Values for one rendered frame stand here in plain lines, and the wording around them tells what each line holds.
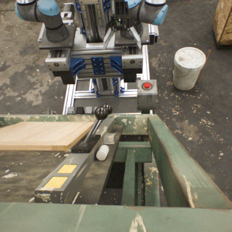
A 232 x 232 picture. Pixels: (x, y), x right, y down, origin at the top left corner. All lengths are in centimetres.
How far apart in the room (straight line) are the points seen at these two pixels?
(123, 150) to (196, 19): 283
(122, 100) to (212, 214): 206
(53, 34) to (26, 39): 199
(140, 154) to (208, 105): 167
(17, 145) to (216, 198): 66
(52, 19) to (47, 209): 139
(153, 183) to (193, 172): 84
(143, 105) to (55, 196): 113
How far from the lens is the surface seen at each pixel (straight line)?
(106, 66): 172
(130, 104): 221
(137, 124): 132
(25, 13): 161
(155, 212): 21
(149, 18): 142
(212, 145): 234
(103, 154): 66
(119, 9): 91
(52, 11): 152
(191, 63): 241
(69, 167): 51
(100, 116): 60
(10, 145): 87
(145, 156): 100
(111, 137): 85
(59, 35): 160
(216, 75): 286
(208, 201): 36
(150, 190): 127
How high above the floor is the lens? 202
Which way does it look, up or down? 58 degrees down
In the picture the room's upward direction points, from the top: 8 degrees counter-clockwise
